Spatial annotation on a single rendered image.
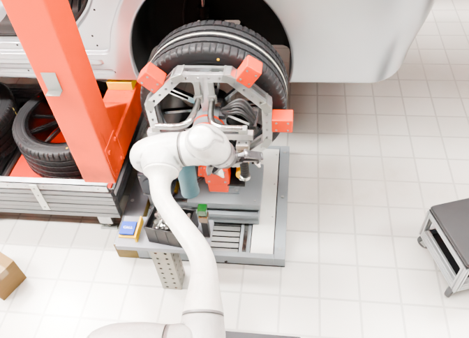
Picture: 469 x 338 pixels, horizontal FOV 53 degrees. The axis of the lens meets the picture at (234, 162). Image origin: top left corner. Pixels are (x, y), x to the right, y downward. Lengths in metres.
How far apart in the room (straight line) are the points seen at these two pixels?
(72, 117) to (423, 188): 2.01
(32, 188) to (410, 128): 2.38
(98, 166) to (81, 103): 0.39
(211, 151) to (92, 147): 1.02
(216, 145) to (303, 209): 1.58
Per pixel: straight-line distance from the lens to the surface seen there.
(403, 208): 2.90
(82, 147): 2.23
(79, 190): 2.66
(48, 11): 1.82
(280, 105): 2.06
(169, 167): 1.33
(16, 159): 3.11
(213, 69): 1.92
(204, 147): 1.26
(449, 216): 2.49
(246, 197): 2.56
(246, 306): 2.48
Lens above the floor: 2.23
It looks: 47 degrees down
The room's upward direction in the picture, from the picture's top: 6 degrees counter-clockwise
